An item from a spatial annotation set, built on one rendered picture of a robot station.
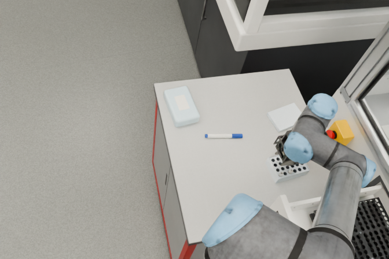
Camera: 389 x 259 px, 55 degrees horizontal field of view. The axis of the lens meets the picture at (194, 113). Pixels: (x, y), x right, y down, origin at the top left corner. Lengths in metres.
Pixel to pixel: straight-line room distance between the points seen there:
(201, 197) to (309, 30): 0.82
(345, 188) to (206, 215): 0.51
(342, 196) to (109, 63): 1.95
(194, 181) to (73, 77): 1.41
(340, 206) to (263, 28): 0.88
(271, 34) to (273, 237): 1.04
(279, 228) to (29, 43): 2.30
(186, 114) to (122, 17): 1.60
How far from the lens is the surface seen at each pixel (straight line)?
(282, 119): 1.46
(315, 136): 0.99
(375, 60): 1.25
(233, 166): 1.32
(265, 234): 0.65
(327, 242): 0.71
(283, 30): 1.58
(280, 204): 1.15
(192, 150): 1.32
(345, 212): 0.82
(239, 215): 0.65
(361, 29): 1.80
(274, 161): 1.34
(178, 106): 1.36
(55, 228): 2.05
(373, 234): 1.25
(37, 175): 2.17
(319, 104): 1.03
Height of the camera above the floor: 1.93
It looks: 56 degrees down
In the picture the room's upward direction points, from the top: 13 degrees clockwise
